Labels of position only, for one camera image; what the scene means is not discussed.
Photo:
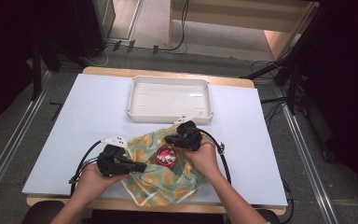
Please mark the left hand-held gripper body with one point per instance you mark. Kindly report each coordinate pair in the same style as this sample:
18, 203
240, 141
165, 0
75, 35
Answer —
112, 161

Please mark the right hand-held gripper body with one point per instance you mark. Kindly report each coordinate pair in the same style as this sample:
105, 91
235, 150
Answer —
189, 135

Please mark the red round can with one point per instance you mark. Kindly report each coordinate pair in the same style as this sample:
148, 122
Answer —
166, 155

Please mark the lemon print teal cloth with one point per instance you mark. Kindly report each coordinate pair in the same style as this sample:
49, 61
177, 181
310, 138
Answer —
164, 183

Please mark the white plastic tray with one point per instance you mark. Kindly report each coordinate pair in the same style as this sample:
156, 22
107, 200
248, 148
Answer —
171, 99

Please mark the person's right hand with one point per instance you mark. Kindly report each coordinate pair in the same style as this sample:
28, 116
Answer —
206, 158

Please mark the person's left hand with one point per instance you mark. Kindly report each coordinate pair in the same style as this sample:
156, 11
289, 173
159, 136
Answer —
93, 185

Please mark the wooden table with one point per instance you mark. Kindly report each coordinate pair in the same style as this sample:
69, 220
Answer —
167, 73

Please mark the light wooden shelf unit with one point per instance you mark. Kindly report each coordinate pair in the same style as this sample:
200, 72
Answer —
230, 18

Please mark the black metal stand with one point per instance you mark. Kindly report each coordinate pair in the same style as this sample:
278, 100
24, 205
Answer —
292, 62

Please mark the aluminium floor rail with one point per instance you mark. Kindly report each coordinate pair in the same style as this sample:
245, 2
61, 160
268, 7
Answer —
9, 149
307, 161

